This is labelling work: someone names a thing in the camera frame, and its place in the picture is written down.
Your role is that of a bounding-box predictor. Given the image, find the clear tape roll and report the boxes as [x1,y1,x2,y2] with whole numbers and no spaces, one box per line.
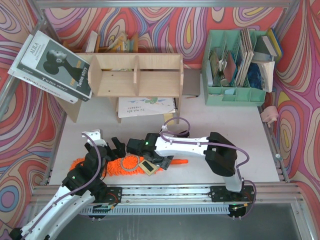
[120,154,140,172]

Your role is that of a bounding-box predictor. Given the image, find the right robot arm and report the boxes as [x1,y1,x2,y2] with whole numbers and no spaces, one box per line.
[126,132,243,193]

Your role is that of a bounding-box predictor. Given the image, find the blue yellow book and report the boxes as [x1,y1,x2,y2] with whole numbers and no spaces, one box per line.
[266,28,283,59]

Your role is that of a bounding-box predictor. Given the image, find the wooden bookshelf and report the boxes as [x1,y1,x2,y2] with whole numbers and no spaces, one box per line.
[54,52,185,125]

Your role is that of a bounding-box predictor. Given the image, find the spiral drawing notebook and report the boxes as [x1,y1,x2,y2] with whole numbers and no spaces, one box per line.
[118,97,177,119]

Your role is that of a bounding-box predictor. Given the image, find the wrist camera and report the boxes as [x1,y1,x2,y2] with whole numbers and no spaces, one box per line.
[81,129,107,147]
[160,125,190,138]

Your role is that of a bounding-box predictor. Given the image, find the red notebook in organizer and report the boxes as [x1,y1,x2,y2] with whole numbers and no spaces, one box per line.
[223,51,237,83]

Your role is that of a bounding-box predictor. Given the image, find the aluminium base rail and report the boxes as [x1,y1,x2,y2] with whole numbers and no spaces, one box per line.
[29,182,306,208]

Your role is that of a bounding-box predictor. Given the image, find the pink tape dispenser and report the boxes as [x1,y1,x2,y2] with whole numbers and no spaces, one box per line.
[260,105,279,128]

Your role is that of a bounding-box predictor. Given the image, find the orange microfiber duster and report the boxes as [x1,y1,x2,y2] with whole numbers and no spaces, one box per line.
[69,157,189,177]

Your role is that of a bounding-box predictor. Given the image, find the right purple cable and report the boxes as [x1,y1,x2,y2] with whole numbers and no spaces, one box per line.
[159,116,257,221]

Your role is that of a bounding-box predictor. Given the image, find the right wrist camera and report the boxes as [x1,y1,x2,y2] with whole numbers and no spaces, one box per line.
[160,125,190,138]

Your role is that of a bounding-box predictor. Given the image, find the yellow sticky note pad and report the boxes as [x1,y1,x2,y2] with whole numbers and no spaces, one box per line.
[163,113,175,126]

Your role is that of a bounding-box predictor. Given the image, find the stack of thin books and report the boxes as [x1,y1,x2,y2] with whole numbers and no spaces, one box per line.
[235,28,254,87]

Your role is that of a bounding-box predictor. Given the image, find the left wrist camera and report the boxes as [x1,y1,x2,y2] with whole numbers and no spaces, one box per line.
[81,129,107,147]

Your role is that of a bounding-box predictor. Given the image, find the gold grey calculator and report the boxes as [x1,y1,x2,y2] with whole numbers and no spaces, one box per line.
[138,159,160,176]

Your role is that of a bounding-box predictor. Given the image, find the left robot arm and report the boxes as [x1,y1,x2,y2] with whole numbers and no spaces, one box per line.
[9,137,126,240]

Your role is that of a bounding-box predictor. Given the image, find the green desk organizer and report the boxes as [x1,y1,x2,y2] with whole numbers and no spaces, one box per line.
[201,29,266,107]

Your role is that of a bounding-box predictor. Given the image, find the books behind shelf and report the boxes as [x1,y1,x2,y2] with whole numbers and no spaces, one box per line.
[62,31,139,53]

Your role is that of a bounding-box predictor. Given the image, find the white book under Twins story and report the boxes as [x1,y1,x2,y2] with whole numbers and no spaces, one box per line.
[7,34,82,104]

